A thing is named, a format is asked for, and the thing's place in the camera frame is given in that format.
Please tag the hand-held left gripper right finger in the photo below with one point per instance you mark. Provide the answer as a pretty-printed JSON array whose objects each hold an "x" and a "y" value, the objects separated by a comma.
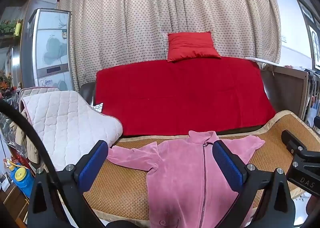
[{"x": 227, "y": 168}]

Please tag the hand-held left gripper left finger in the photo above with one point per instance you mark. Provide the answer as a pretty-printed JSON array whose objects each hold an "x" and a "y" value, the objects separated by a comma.
[{"x": 93, "y": 164}]

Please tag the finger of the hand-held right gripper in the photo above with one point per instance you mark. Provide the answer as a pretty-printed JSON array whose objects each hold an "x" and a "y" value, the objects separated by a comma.
[{"x": 293, "y": 143}]

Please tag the pink zip jacket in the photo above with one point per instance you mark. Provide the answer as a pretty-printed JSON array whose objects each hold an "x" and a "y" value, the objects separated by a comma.
[{"x": 180, "y": 180}]

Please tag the woven rattan mat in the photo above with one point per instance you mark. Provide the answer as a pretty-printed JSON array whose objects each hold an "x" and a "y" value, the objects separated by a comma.
[{"x": 120, "y": 193}]

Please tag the white quilted pad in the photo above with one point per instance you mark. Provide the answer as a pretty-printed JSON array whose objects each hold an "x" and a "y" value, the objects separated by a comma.
[{"x": 70, "y": 123}]

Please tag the black white patterned cloth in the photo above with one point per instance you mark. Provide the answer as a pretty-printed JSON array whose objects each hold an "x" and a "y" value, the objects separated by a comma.
[{"x": 98, "y": 107}]

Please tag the beige garment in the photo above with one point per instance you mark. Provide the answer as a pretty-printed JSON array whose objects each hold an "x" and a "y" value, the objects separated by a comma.
[{"x": 28, "y": 148}]

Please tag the blue bottle yellow cap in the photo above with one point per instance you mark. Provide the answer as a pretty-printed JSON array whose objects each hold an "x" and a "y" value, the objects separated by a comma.
[{"x": 23, "y": 180}]

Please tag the red blanket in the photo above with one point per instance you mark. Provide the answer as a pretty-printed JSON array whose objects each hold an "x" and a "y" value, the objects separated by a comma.
[{"x": 180, "y": 98}]

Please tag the clear plastic wrap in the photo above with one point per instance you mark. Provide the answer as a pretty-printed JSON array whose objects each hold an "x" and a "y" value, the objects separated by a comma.
[{"x": 10, "y": 123}]

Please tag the orange artificial flowers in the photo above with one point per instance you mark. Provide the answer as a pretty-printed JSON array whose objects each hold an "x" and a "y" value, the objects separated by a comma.
[{"x": 6, "y": 80}]

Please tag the red pillow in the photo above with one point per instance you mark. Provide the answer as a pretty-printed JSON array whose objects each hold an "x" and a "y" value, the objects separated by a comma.
[{"x": 192, "y": 45}]

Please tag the silver refrigerator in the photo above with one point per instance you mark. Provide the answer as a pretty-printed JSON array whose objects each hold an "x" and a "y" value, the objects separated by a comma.
[{"x": 52, "y": 43}]

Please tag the beige dotted curtain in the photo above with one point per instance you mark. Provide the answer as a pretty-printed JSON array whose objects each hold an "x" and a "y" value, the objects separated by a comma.
[{"x": 125, "y": 18}]

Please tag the green plants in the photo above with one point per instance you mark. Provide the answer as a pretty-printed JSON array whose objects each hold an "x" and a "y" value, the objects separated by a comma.
[{"x": 7, "y": 26}]

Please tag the framed wall picture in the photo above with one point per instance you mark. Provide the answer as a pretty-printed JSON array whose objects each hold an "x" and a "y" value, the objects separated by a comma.
[
  {"x": 315, "y": 48},
  {"x": 306, "y": 9}
]

